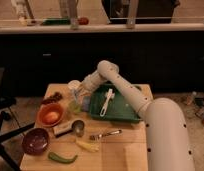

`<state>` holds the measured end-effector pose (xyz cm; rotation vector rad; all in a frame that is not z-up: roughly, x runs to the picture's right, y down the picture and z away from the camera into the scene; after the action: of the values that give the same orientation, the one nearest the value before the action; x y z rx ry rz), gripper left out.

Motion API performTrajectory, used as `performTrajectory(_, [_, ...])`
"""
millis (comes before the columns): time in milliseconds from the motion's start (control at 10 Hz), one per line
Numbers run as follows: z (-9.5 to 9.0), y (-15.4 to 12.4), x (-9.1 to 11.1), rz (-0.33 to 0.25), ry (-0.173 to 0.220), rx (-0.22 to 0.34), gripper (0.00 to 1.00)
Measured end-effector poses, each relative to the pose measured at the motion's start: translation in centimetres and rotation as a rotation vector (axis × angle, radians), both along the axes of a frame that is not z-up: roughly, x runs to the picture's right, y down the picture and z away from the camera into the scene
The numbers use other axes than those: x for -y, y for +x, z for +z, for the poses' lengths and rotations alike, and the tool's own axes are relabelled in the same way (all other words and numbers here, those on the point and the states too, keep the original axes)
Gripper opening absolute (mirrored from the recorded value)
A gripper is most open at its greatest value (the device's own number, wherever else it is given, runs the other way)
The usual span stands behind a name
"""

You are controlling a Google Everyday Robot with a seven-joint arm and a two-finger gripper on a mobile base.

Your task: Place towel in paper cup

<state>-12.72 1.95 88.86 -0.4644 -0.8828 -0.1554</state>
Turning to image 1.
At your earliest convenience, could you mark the green chili pepper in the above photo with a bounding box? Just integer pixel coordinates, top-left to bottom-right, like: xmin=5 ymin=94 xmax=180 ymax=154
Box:
xmin=48 ymin=152 xmax=78 ymax=164

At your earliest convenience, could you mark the black chair frame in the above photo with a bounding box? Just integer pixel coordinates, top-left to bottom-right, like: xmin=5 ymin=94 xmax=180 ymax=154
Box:
xmin=0 ymin=67 xmax=37 ymax=171

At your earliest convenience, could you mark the green plastic tray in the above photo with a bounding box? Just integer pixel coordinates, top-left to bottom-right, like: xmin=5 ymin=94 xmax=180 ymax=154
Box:
xmin=89 ymin=84 xmax=140 ymax=123

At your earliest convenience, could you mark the metal measuring cup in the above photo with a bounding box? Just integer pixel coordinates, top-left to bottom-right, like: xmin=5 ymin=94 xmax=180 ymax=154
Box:
xmin=53 ymin=120 xmax=85 ymax=138

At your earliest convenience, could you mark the white dish brush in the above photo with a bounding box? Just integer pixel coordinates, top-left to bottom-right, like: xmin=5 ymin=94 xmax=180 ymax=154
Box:
xmin=100 ymin=89 xmax=115 ymax=117

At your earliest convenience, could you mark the orange bowl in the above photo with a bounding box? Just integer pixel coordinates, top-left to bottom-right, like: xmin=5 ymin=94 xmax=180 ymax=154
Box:
xmin=37 ymin=103 xmax=64 ymax=127

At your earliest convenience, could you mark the yellow corn piece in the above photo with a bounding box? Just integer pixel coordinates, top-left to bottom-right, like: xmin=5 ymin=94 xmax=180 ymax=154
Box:
xmin=76 ymin=140 xmax=99 ymax=152

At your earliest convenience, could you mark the orange fruit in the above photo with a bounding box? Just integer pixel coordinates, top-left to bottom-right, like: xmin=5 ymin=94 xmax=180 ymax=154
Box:
xmin=44 ymin=112 xmax=59 ymax=124

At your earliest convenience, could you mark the dark purple bowl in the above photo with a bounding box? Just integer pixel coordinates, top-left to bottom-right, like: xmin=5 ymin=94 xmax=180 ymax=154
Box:
xmin=22 ymin=128 xmax=50 ymax=155

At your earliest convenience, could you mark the green board on shelf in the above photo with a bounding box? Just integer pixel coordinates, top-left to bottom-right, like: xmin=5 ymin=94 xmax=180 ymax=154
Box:
xmin=40 ymin=18 xmax=70 ymax=26

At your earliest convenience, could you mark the red tomato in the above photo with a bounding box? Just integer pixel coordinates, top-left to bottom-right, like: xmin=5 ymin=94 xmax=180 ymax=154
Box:
xmin=78 ymin=17 xmax=89 ymax=25

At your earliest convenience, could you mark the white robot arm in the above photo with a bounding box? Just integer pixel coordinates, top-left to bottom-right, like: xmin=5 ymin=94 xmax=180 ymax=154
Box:
xmin=77 ymin=60 xmax=195 ymax=171

